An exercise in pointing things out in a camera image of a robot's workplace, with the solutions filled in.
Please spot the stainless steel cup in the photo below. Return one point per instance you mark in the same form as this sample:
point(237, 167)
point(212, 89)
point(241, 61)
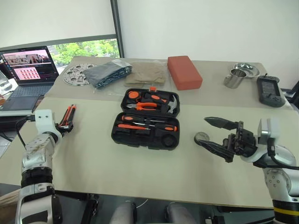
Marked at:
point(233, 80)

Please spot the small black orange screwdriver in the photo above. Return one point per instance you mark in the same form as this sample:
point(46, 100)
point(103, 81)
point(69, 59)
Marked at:
point(169, 128)

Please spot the folded dark blue cloth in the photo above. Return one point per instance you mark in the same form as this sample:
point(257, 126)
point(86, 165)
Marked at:
point(105, 73)

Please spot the folded tan cloth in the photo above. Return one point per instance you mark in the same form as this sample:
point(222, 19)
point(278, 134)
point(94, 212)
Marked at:
point(147, 74)

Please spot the orange black tape measure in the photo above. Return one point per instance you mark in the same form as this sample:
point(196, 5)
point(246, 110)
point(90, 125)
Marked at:
point(133, 95)

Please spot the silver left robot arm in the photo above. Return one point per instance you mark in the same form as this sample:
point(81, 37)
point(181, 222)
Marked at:
point(35, 163)

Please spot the black support frame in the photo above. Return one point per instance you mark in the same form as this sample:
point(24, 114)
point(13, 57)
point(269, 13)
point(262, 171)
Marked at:
point(77, 210)

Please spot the grey window frame post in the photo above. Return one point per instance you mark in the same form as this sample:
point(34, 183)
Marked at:
point(116, 28)

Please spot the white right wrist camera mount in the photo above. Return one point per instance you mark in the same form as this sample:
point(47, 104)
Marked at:
point(272, 127)

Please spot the black handheld controller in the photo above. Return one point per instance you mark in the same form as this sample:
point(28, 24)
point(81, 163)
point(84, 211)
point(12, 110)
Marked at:
point(269, 89)

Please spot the large black orange screwdriver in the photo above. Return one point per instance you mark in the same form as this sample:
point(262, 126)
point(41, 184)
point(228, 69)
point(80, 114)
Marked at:
point(127, 118)

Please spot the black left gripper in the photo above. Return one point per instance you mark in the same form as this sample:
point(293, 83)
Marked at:
point(66, 128)

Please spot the orange test pen screwdriver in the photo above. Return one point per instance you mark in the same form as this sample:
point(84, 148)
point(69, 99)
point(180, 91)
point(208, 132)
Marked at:
point(128, 126)

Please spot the perforated round metal disc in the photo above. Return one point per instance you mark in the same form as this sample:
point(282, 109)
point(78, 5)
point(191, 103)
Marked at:
point(72, 75)

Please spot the black plastic tool case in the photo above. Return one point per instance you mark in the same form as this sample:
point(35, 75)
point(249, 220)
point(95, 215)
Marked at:
point(140, 140)

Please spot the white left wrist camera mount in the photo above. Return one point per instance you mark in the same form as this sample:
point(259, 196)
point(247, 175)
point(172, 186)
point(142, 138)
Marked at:
point(44, 119)

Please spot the grey rounded shape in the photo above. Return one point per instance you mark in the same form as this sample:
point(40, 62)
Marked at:
point(123, 213)
point(180, 213)

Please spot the claw hammer orange grip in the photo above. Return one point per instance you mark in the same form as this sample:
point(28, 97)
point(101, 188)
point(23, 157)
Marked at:
point(174, 103)

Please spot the open laptop computer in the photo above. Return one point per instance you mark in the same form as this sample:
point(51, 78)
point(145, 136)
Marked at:
point(30, 70)

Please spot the orange-red rectangular box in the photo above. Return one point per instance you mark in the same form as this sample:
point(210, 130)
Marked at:
point(184, 72)

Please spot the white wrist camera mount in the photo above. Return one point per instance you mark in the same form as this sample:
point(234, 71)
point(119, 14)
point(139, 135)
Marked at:
point(272, 127)
point(44, 119)

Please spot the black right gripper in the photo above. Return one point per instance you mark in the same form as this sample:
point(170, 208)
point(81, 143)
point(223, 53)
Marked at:
point(245, 142)

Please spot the white plastic device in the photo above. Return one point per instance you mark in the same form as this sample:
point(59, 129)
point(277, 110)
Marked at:
point(4, 84)

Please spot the stainless steel bowl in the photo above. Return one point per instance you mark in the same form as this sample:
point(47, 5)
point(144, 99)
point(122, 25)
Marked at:
point(251, 70)

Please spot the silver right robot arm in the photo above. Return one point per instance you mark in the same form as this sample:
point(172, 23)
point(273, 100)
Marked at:
point(280, 182)

